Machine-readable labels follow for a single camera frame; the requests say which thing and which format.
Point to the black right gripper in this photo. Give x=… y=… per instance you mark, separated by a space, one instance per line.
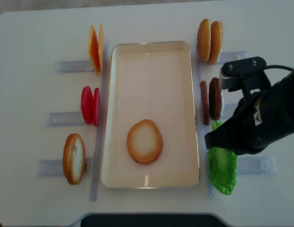
x=250 y=130

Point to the green lettuce leaf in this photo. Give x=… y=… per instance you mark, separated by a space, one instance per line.
x=223 y=166
x=216 y=124

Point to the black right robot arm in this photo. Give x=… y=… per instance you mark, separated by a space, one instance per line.
x=282 y=94

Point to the brown meat patty outer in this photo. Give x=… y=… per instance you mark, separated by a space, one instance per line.
x=215 y=99

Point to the brown meat patty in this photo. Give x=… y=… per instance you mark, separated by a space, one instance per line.
x=215 y=99
x=204 y=99

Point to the brown meat patty inner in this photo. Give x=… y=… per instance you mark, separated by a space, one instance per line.
x=204 y=99

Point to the clear lettuce rack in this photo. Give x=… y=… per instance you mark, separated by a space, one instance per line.
x=262 y=165

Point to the bread slice on tray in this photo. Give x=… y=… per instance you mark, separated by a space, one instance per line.
x=144 y=142

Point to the red tomato slice inner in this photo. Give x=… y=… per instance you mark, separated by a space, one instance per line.
x=96 y=106

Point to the red tomato slice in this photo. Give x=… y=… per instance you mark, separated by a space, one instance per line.
x=86 y=105
x=96 y=106

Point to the red tomato slice outer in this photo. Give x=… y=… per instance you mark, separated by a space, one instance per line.
x=86 y=105

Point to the orange cheese slice inner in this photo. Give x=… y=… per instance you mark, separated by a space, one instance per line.
x=101 y=48

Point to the orange cheese slice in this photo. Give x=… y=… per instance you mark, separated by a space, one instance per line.
x=101 y=48
x=93 y=49

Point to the bread slice in left rack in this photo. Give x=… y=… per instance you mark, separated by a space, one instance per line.
x=74 y=159

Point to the clear cheese rack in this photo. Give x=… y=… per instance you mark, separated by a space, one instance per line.
x=73 y=66

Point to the orange cheese slice outer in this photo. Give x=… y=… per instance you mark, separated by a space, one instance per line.
x=93 y=49

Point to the clear tomato rack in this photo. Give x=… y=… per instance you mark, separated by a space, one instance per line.
x=58 y=119

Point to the clear bread rack left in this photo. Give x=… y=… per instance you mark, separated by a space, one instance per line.
x=48 y=168

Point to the clear patty rack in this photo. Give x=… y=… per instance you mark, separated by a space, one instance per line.
x=230 y=100

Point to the white metal tray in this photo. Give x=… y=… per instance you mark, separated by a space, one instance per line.
x=151 y=81

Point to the tan bun slice outer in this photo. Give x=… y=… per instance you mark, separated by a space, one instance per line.
x=216 y=41

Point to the tan bun slice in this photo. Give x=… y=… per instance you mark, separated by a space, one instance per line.
x=204 y=40
x=216 y=41

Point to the tan bun slice inner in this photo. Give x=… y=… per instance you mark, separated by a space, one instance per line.
x=204 y=40

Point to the black base at table edge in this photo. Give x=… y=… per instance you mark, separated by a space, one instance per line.
x=151 y=220

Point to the clear left rail strip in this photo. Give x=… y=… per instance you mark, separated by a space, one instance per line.
x=100 y=130

